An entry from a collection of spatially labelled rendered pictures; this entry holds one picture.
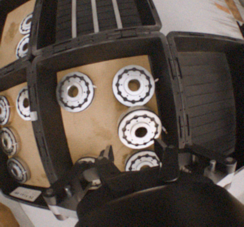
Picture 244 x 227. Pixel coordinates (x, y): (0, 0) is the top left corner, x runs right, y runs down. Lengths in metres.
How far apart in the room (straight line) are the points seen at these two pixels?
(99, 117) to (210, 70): 0.37
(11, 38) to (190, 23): 0.78
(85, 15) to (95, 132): 0.36
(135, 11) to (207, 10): 0.51
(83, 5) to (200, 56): 0.42
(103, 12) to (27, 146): 0.50
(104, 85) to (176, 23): 0.45
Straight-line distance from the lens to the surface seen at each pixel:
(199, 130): 0.41
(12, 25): 0.66
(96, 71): 0.35
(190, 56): 0.41
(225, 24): 0.89
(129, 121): 0.28
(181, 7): 0.73
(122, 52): 0.32
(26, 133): 0.46
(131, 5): 0.46
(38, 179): 0.51
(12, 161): 0.52
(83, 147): 0.36
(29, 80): 0.31
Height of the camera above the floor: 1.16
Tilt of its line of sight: 89 degrees down
